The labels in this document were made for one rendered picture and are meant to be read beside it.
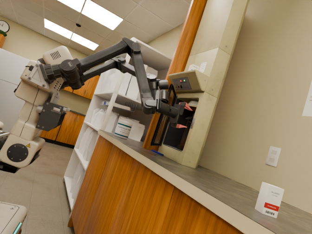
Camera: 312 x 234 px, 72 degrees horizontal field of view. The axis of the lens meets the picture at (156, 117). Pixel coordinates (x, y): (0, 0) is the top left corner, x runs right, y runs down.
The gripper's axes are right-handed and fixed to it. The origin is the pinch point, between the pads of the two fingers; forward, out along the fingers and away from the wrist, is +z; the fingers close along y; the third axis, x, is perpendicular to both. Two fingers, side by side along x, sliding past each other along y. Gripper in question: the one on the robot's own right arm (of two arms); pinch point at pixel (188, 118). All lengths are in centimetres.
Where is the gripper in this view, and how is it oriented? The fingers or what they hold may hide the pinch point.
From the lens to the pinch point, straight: 119.1
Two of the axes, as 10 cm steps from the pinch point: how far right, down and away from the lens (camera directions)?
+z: 8.3, 3.1, 4.6
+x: -4.6, -0.7, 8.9
